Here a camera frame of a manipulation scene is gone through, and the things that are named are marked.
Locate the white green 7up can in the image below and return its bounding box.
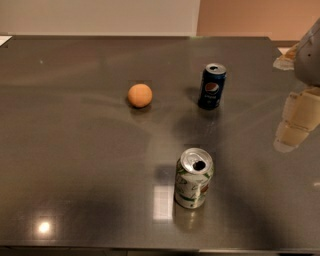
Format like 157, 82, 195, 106
174, 148, 214, 209

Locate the dark blue pepsi can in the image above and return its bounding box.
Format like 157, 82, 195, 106
198, 63, 227, 110

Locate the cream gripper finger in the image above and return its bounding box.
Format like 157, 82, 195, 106
273, 44, 298, 71
273, 87, 320, 153

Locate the orange fruit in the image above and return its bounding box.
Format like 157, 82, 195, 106
127, 84, 153, 108

